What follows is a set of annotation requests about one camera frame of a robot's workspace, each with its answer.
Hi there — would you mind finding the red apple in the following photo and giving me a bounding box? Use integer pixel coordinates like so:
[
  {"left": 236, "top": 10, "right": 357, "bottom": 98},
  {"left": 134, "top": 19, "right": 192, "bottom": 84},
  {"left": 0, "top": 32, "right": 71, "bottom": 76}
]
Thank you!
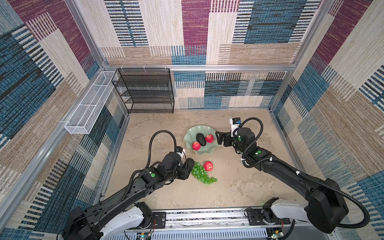
[
  {"left": 192, "top": 141, "right": 201, "bottom": 151},
  {"left": 205, "top": 134, "right": 215, "bottom": 144},
  {"left": 204, "top": 161, "right": 214, "bottom": 172}
]

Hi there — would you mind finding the dark avocado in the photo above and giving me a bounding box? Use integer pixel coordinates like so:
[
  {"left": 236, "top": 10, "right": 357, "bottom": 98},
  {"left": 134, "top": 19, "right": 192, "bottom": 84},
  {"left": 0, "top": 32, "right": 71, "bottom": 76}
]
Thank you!
[
  {"left": 196, "top": 133, "right": 207, "bottom": 147},
  {"left": 184, "top": 158, "right": 195, "bottom": 180}
]

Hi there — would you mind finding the green fake grape bunch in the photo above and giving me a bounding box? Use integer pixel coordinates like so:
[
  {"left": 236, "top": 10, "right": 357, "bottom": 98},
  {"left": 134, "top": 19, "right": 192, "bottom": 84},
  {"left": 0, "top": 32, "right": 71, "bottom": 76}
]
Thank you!
[{"left": 191, "top": 162, "right": 218, "bottom": 185}]

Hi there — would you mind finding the light green scalloped bowl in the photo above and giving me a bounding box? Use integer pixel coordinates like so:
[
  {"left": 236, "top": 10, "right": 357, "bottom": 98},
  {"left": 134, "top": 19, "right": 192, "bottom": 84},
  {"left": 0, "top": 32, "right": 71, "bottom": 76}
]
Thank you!
[{"left": 184, "top": 125, "right": 219, "bottom": 156}]

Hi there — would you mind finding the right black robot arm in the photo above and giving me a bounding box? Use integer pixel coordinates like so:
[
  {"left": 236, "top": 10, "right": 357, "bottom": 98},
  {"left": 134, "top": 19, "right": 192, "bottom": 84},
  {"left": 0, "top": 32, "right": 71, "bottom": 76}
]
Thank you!
[{"left": 215, "top": 118, "right": 371, "bottom": 234}]

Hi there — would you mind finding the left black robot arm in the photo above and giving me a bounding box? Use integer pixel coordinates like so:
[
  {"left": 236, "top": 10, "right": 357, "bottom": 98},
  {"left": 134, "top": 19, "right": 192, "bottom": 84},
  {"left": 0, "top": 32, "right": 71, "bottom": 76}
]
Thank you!
[{"left": 57, "top": 145, "right": 195, "bottom": 240}]

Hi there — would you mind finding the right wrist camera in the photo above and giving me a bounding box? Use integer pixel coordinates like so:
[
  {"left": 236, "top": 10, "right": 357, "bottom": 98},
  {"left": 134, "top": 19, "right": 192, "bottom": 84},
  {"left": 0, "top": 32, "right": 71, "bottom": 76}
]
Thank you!
[{"left": 230, "top": 118, "right": 242, "bottom": 137}]

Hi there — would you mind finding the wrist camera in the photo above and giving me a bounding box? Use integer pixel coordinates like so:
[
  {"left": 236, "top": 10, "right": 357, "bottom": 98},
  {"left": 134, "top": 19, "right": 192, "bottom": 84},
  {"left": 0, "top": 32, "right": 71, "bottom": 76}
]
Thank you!
[
  {"left": 176, "top": 146, "right": 185, "bottom": 159},
  {"left": 230, "top": 118, "right": 242, "bottom": 137}
]

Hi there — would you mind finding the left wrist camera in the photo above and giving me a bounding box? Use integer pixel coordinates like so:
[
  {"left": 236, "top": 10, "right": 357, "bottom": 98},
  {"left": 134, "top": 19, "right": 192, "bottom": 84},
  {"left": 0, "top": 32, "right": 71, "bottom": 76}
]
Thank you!
[{"left": 176, "top": 146, "right": 185, "bottom": 159}]

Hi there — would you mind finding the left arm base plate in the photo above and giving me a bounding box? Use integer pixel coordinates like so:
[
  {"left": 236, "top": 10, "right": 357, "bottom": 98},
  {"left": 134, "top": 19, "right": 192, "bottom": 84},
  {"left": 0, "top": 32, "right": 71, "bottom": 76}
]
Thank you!
[{"left": 142, "top": 212, "right": 167, "bottom": 230}]

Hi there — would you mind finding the aluminium front rail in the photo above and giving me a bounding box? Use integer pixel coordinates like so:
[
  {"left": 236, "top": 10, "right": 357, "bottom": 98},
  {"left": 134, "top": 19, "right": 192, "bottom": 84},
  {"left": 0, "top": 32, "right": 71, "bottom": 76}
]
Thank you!
[{"left": 76, "top": 206, "right": 331, "bottom": 232}]

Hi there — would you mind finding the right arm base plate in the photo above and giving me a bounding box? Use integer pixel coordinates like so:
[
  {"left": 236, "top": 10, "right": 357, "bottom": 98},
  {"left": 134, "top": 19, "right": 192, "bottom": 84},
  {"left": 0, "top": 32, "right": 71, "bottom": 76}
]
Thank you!
[{"left": 244, "top": 208, "right": 291, "bottom": 226}]

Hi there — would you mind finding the black wire shelf rack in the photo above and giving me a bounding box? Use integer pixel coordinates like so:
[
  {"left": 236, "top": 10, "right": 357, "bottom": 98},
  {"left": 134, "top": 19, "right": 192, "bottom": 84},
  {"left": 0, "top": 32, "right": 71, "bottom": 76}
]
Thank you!
[{"left": 112, "top": 68, "right": 175, "bottom": 114}]

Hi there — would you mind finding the white mesh wall basket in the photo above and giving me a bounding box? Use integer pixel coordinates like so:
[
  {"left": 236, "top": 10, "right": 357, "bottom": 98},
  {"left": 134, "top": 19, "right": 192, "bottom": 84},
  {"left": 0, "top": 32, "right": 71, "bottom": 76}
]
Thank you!
[{"left": 65, "top": 71, "right": 115, "bottom": 135}]

